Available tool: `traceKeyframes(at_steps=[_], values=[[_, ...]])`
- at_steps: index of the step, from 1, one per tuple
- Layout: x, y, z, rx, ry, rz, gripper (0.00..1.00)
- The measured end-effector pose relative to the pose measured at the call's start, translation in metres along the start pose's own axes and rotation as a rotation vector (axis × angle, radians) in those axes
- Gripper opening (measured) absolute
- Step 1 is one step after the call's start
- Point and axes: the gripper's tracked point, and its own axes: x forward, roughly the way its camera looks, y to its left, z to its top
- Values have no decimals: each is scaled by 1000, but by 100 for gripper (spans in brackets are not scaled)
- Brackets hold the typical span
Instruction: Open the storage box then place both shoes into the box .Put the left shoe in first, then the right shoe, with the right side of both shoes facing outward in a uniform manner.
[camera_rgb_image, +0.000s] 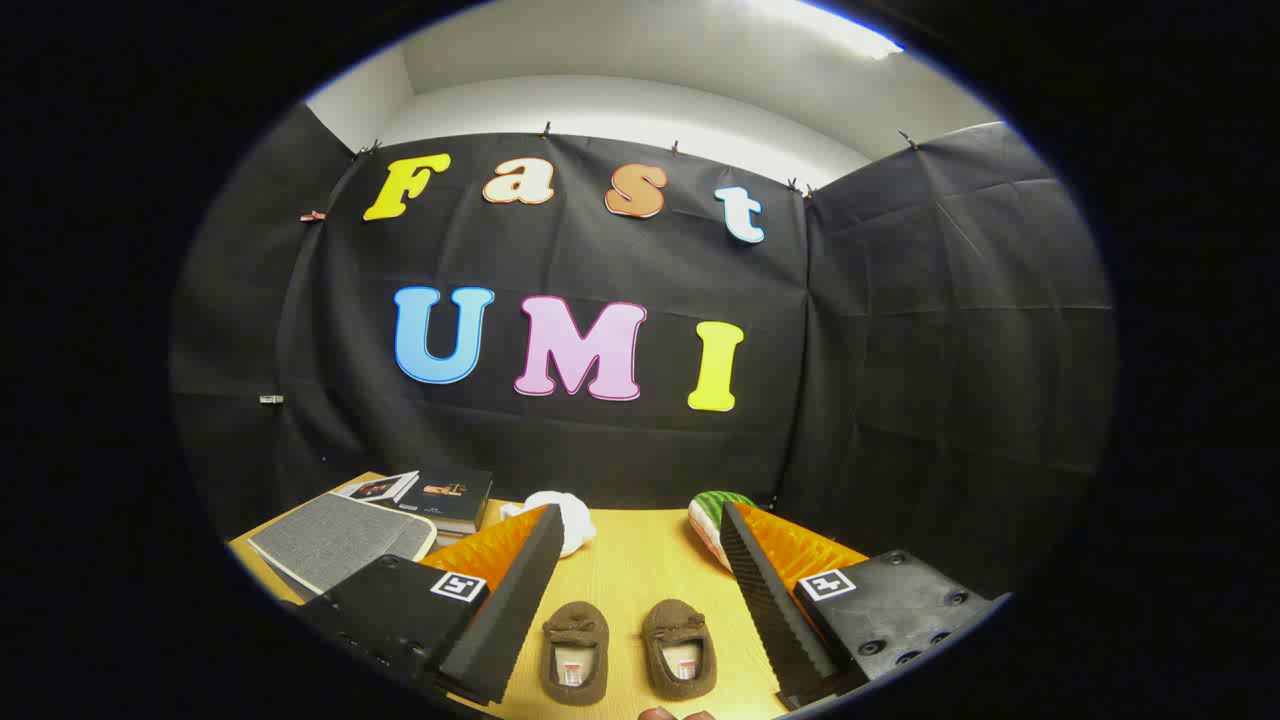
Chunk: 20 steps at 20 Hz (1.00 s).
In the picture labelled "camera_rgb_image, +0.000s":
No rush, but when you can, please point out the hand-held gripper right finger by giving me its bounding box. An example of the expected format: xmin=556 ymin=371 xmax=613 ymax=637
xmin=718 ymin=500 xmax=1011 ymax=711

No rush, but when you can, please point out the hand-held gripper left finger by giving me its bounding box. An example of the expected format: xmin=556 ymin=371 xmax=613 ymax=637
xmin=295 ymin=503 xmax=567 ymax=707

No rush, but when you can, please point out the brown fuzzy shoe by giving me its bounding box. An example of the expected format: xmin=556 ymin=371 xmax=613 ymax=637
xmin=641 ymin=598 xmax=718 ymax=701
xmin=540 ymin=600 xmax=611 ymax=707

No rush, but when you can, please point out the grey fabric storage box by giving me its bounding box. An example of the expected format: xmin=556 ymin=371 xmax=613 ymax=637
xmin=248 ymin=492 xmax=439 ymax=599

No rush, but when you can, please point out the white plush toy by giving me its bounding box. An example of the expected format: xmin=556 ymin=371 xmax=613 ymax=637
xmin=498 ymin=490 xmax=598 ymax=558

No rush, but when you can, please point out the watermelon slice plush toy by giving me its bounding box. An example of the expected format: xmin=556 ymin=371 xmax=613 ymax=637
xmin=688 ymin=490 xmax=758 ymax=571

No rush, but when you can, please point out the black hardcover book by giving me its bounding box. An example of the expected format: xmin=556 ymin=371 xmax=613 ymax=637
xmin=398 ymin=468 xmax=495 ymax=536

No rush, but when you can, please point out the black backdrop cloth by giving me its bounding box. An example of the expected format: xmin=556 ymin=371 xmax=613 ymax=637
xmin=170 ymin=100 xmax=1119 ymax=601

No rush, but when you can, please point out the white cover book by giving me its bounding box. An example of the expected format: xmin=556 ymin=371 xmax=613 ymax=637
xmin=335 ymin=470 xmax=421 ymax=506

